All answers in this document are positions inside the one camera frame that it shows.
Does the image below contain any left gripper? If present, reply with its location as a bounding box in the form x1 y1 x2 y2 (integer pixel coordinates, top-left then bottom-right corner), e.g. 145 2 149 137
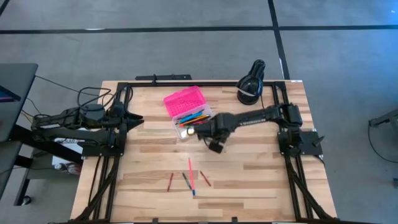
107 99 144 149

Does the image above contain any black desk leg frame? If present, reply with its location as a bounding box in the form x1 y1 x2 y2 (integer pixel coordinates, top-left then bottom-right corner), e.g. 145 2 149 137
11 124 85 166

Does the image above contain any pink pencil blue cap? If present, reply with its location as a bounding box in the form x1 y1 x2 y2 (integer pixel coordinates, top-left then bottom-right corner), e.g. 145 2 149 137
187 157 197 197

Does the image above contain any pink-lidded clear pencil box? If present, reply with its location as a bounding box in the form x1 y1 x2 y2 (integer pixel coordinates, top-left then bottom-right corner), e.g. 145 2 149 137
163 85 215 141

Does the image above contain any black floor cable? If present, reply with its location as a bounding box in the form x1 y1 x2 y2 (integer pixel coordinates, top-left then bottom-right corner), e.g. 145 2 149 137
34 74 100 97

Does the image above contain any white printed box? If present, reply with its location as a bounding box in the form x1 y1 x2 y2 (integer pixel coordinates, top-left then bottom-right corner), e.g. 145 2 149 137
51 136 86 175

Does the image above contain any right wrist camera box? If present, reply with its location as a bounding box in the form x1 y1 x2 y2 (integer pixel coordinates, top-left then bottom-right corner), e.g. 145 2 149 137
208 139 224 154

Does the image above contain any grey floor stand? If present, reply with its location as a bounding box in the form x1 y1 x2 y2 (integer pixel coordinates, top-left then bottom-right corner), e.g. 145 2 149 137
368 108 398 128

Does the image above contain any orange pencil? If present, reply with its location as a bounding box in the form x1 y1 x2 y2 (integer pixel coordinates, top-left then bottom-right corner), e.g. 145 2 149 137
179 115 211 126

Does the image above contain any green crayon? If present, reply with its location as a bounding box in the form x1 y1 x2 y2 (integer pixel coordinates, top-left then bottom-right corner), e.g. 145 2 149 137
182 172 193 191

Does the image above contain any dark laptop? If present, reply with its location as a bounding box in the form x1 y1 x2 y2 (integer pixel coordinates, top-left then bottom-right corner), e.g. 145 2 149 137
0 85 22 103

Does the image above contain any black aluminium table frame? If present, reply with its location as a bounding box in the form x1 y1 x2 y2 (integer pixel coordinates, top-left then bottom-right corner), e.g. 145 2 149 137
73 80 335 223

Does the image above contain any dark grey side desk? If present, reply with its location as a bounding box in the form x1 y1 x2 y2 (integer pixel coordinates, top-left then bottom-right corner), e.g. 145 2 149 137
0 63 39 200

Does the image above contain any black desk lamp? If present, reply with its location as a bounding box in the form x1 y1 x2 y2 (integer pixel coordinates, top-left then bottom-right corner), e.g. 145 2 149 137
236 74 265 106

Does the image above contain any blue pen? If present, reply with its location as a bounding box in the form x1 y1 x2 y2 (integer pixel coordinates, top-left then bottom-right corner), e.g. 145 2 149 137
178 108 206 124

